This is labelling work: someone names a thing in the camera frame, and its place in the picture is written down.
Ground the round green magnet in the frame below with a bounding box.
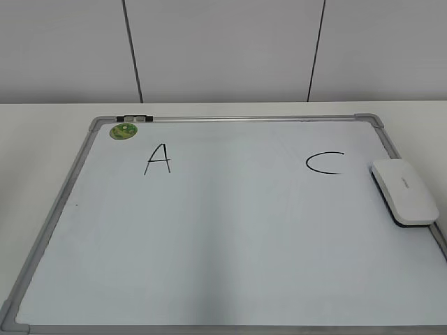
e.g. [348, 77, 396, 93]
[109, 123, 138, 140]

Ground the white whiteboard with grey frame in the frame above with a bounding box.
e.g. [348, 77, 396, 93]
[1, 114, 446, 334]

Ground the white whiteboard eraser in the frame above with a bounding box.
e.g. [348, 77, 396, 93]
[371, 159, 439, 228]

